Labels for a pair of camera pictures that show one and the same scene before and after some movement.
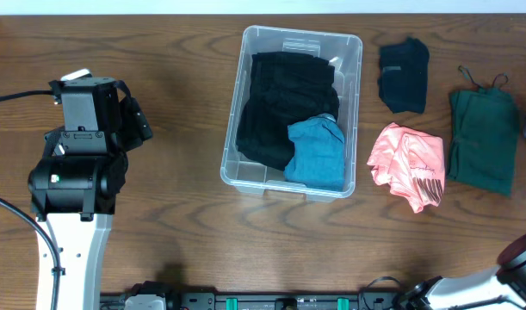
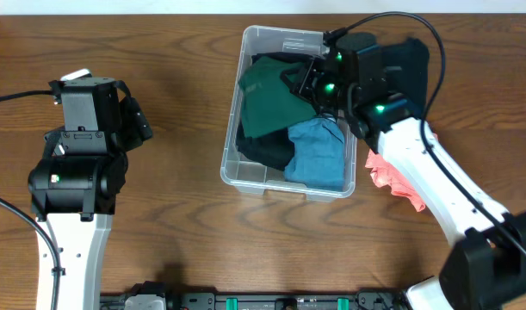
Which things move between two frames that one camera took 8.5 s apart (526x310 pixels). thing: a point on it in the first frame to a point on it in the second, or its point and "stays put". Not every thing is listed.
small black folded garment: [403, 76] stays put
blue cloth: [319, 154] stays put
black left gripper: [130, 123] stays put
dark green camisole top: [485, 135] to [269, 105]
